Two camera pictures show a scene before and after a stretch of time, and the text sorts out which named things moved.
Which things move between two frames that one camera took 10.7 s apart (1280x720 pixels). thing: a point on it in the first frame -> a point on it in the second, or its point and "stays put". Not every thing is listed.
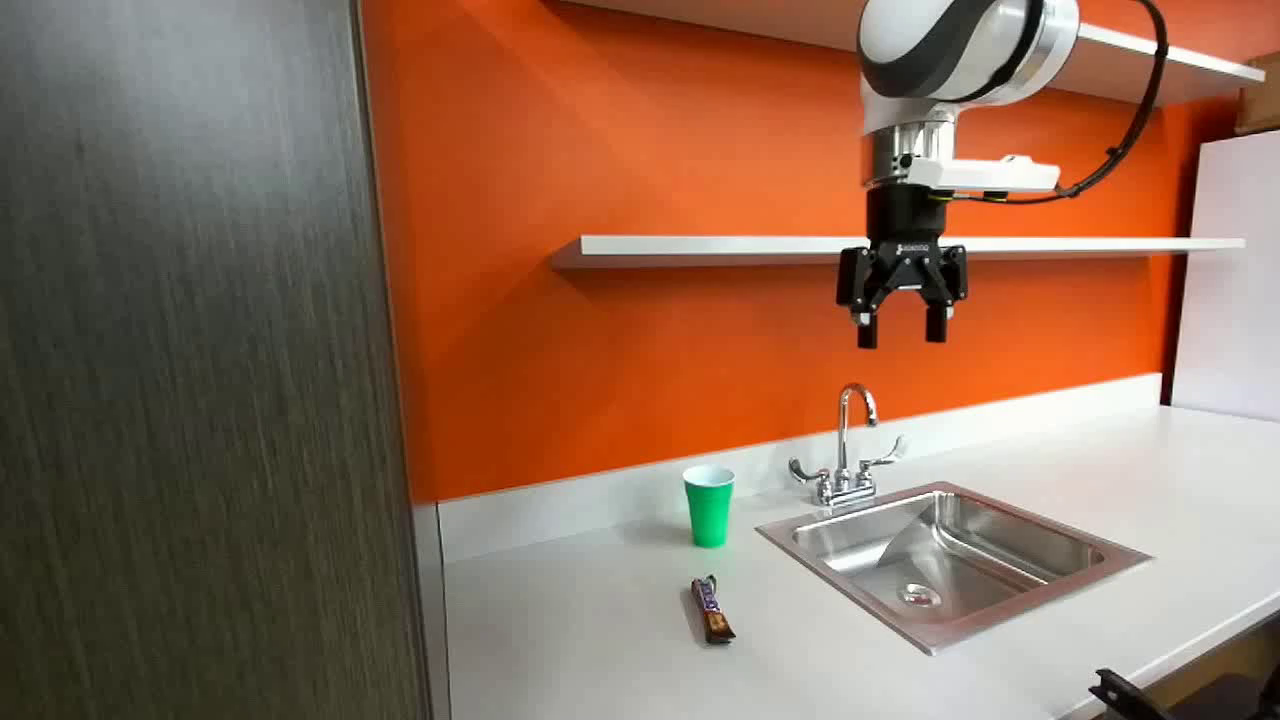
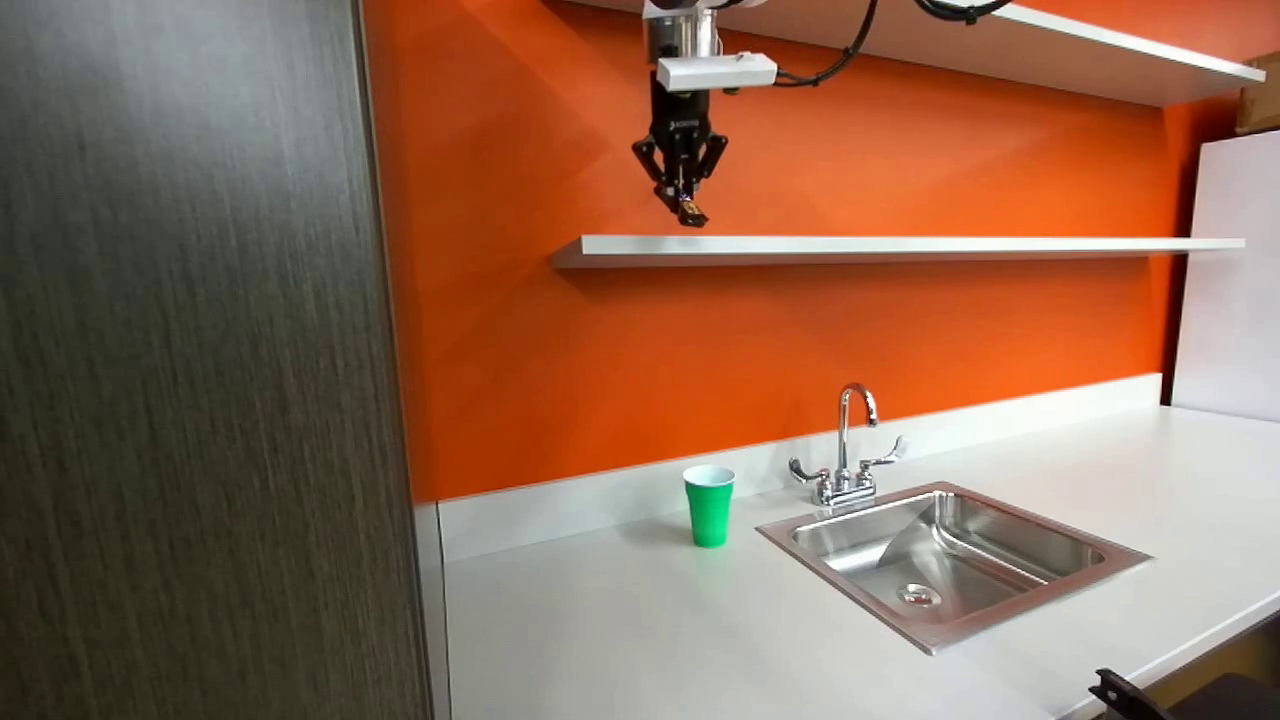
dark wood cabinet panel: x=204 y=500 stays put
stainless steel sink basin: x=943 y=563 stays put
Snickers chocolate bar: x=712 y=614 -> x=693 y=218
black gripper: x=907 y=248 -> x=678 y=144
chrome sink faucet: x=849 y=485 stays put
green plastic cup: x=710 y=507 stays put
